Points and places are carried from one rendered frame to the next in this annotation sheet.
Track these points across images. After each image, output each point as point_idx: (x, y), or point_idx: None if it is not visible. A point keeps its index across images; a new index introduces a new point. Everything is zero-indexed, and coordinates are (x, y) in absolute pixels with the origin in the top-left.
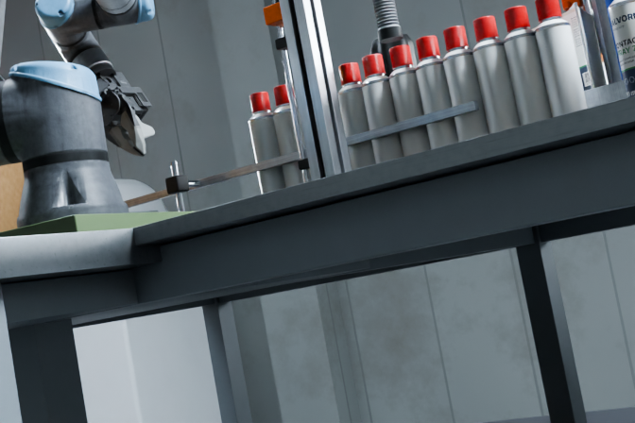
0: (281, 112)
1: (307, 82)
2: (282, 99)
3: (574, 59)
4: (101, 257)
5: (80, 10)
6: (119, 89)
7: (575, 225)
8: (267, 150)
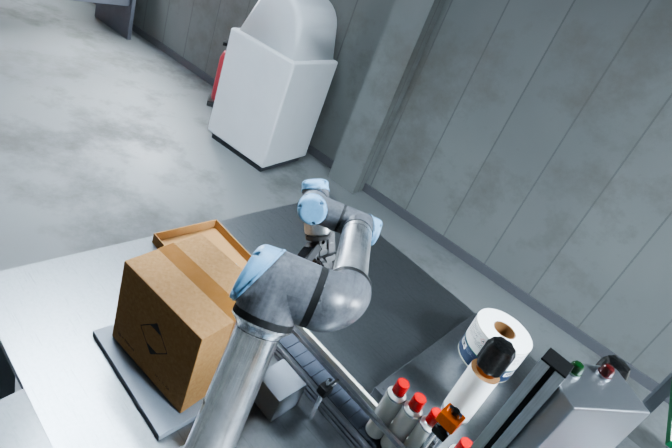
0: (408, 416)
1: None
2: (414, 409)
3: None
4: None
5: (327, 223)
6: (326, 259)
7: None
8: (387, 417)
